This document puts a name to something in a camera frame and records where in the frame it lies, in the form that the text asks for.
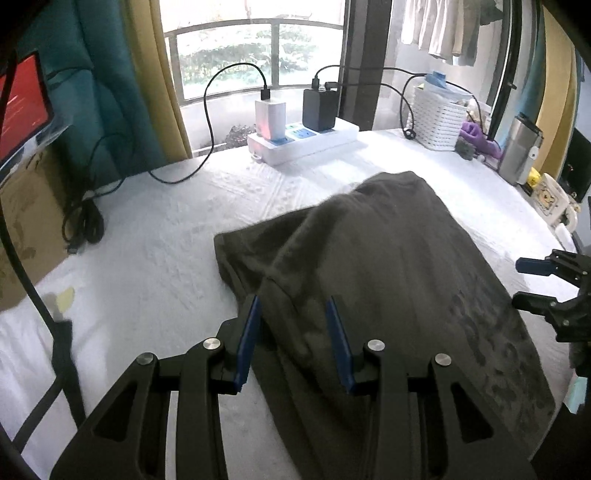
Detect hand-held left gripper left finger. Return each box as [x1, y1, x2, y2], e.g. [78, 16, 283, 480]
[50, 294, 263, 480]

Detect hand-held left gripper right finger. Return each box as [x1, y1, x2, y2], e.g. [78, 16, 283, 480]
[325, 295, 539, 480]

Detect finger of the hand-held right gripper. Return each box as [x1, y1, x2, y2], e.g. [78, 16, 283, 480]
[512, 292, 588, 326]
[516, 249, 591, 284]

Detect dark grey t-shirt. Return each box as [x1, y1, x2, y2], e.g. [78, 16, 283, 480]
[213, 171, 557, 480]

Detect dark hanging clothes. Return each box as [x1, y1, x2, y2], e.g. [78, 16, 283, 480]
[459, 0, 484, 68]

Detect pale pink hanging clothes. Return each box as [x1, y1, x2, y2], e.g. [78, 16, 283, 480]
[401, 0, 467, 65]

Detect white cartoon mug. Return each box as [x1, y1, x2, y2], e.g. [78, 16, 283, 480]
[530, 173, 581, 228]

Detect black box-shaped device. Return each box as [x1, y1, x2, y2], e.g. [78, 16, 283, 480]
[556, 127, 591, 204]

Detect steel tumbler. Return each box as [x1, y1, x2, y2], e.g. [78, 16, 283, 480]
[498, 112, 544, 185]

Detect purple cloth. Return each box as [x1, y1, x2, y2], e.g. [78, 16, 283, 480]
[461, 121, 502, 158]

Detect white woven basket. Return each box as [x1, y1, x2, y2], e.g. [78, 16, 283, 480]
[412, 85, 468, 151]

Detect wide yellow curtain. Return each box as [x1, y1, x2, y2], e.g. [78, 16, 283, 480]
[538, 9, 579, 176]

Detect pale yellow tag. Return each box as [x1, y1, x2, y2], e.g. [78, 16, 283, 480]
[55, 287, 76, 315]

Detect white power strip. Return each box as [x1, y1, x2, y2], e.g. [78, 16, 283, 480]
[247, 117, 361, 167]

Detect blue-lidded container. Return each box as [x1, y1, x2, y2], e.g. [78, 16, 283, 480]
[424, 71, 467, 100]

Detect white charger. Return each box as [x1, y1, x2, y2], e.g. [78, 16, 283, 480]
[255, 99, 287, 140]

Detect black charger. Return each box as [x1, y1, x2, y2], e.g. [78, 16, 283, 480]
[302, 89, 337, 131]

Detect cardboard box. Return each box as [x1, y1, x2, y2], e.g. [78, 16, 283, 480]
[0, 143, 70, 313]

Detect clear tablet stand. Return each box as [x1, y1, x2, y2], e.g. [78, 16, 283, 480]
[0, 122, 75, 172]

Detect narrow yellow curtain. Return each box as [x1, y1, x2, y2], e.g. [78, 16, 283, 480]
[122, 0, 193, 160]

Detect teal curtain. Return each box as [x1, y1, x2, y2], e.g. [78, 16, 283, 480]
[14, 0, 170, 172]

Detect balcony railing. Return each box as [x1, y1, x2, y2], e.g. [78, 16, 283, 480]
[164, 16, 347, 105]

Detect tablet with red screen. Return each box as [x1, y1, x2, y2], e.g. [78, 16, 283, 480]
[0, 51, 56, 162]

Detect black strap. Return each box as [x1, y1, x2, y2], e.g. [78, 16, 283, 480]
[51, 318, 86, 426]

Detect black cable bundle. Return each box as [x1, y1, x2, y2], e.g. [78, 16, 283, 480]
[62, 198, 105, 256]

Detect black door frame bar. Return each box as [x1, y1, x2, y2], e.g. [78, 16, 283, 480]
[489, 0, 523, 139]

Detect thick black cable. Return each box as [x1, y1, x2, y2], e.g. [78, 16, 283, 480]
[0, 198, 58, 450]

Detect black cable of white charger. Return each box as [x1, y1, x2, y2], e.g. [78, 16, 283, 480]
[81, 62, 271, 204]

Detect thin black cable over basket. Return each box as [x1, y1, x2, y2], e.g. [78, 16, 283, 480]
[325, 80, 493, 139]

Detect black looped cable with plug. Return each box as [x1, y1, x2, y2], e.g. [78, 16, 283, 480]
[311, 65, 419, 139]

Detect dark window post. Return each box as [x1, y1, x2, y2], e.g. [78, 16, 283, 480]
[339, 0, 393, 132]

